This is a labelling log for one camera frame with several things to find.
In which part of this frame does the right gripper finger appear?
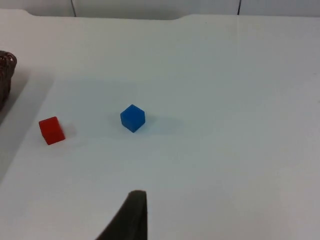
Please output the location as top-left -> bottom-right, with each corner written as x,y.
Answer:
94,190 -> 148,240

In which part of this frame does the dark brown wicker basket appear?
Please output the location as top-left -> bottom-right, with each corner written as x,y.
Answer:
0,50 -> 18,113

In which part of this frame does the blue cube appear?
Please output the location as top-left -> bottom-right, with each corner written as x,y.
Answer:
119,104 -> 146,134

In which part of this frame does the red cube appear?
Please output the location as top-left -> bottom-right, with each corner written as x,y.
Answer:
38,116 -> 66,146

